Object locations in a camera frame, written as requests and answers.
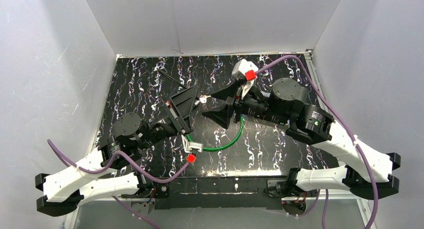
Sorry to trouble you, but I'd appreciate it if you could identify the green cable lock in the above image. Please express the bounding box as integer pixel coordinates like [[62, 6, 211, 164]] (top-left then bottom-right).
[[203, 116, 245, 152]]

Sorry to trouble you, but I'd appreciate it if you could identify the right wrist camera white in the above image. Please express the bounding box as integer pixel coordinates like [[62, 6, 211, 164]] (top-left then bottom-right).
[[231, 58, 259, 99]]

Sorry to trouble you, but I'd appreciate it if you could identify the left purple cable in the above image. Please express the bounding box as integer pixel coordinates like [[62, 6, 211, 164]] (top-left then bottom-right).
[[46, 138, 191, 229]]

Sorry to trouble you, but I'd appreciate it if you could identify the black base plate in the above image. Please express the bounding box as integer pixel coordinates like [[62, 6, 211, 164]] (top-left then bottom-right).
[[153, 176, 304, 210]]

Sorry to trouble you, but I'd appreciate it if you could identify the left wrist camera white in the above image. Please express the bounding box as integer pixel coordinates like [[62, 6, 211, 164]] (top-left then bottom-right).
[[181, 135, 204, 164]]

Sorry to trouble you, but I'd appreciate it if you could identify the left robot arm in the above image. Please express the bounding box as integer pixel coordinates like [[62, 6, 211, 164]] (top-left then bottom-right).
[[35, 85, 200, 217]]

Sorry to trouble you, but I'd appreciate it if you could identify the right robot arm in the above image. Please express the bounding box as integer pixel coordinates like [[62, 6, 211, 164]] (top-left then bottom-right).
[[202, 77, 401, 200]]

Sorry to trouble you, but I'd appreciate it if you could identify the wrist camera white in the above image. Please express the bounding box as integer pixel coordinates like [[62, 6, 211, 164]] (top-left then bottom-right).
[[231, 58, 259, 99], [181, 135, 204, 164]]

